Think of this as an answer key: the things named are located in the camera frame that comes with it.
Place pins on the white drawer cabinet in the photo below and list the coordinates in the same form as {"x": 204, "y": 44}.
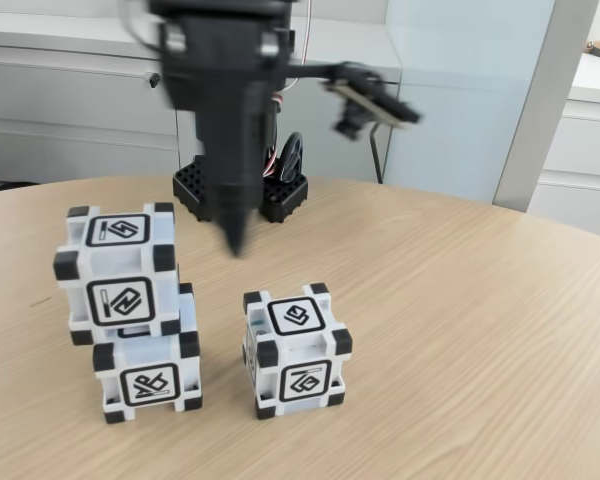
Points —
{"x": 590, "y": 140}

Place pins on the white cube zigzag-diamond symbol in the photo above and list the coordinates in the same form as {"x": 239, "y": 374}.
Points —
{"x": 115, "y": 260}

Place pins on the bare circuit board camera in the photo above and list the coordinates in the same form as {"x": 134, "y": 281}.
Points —
{"x": 365, "y": 85}

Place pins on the black cabinet key lock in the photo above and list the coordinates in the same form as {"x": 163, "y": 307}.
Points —
{"x": 153, "y": 79}

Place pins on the white pillar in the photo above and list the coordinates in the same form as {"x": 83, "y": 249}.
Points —
{"x": 545, "y": 100}

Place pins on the white cube stacked-layers symbol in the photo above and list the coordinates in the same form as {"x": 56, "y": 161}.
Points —
{"x": 300, "y": 317}

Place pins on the white cube crossed-lines symbol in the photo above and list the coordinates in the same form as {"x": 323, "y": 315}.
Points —
{"x": 147, "y": 356}

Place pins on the grey low cabinet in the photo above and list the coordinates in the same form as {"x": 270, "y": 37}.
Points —
{"x": 80, "y": 125}

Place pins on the black round spoked wheel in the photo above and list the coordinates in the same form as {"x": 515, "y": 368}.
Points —
{"x": 296, "y": 137}

